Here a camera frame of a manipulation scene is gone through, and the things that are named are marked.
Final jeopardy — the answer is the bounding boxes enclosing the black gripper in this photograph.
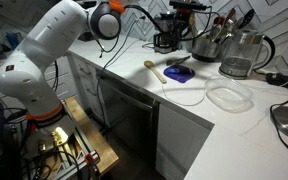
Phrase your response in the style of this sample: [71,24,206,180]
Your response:
[175,9,194,33]

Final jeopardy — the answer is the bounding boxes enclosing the metal clamp tongs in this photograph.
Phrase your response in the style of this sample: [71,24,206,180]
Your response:
[166,55,192,67]

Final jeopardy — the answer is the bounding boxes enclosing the metallic utensil storage bucket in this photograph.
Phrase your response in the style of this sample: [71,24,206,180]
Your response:
[191,33,222,63]

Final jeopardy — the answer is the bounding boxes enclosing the large light wooden ladle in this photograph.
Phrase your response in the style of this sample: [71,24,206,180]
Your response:
[187,12,199,39]

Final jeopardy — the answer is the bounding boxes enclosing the black steel coffee maker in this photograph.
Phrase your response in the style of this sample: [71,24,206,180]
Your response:
[153,11,182,55]

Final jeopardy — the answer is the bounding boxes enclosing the dark brown wooden spoon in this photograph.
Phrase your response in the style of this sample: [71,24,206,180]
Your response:
[213,15,226,28]

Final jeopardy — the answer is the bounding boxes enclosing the purple silicone mat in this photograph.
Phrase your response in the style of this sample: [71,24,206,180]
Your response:
[163,64,197,84]

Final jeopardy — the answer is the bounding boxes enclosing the light wooden spoon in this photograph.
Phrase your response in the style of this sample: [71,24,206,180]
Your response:
[143,60,168,85]

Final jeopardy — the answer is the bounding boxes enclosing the black plastic spatula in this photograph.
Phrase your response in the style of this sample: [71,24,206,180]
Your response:
[236,8,256,30]

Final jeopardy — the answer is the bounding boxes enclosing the glass electric kettle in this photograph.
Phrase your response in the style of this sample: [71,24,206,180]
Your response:
[218,29,276,80]

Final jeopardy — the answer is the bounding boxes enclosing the clear plastic container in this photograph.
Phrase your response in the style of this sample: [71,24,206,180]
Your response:
[204,77,254,111]

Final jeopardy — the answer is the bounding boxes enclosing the grey cabinet drawer front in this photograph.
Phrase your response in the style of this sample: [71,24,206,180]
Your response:
[69,54,102,118]

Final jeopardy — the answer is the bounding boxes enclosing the dark built-in dishwasher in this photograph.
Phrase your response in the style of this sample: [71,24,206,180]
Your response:
[96,75,161,168]

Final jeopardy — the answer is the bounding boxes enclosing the black handheld appliance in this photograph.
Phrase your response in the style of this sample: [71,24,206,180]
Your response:
[265,72,288,92]

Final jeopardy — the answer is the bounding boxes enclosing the grey cabinet door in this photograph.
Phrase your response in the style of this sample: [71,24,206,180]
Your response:
[155,103,215,180]

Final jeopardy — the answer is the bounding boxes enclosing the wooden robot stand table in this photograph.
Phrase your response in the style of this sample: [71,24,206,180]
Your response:
[63,96,120,177]

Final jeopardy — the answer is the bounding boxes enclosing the blue bottle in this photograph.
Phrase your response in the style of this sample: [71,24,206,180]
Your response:
[5,31,21,50]

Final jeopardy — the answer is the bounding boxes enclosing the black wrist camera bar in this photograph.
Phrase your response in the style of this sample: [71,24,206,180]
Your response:
[169,0,208,11]

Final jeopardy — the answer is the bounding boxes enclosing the long wooden stick handle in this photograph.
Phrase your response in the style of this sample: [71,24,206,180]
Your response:
[221,8,237,43]

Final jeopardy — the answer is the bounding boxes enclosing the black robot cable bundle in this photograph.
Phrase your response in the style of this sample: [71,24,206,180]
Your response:
[93,3,218,44]

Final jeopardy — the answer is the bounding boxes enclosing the thin white cable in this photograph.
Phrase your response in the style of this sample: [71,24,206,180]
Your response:
[161,83,207,107]

